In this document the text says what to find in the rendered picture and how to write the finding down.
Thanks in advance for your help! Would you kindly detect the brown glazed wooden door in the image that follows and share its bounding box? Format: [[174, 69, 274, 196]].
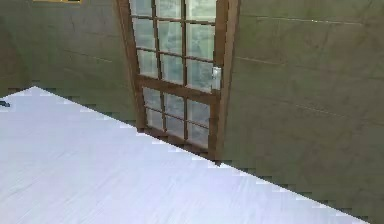
[[114, 0, 242, 162]]

